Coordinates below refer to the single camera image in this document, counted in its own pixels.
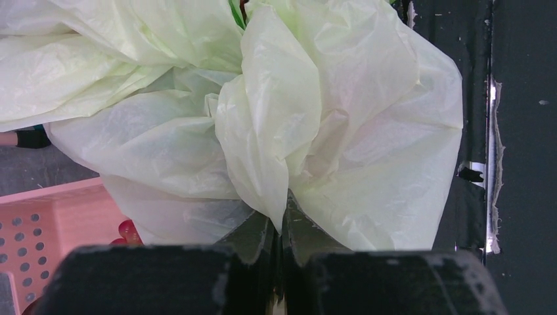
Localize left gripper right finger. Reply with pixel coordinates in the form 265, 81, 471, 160
281, 193, 507, 314

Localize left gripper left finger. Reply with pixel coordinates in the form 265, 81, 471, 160
35, 213, 276, 314

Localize light green plastic bag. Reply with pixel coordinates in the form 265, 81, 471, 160
1, 1, 463, 251

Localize red fake grape bunch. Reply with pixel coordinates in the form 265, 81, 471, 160
110, 219, 143, 245

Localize pink plastic basket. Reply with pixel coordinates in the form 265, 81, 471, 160
1, 178, 129, 314

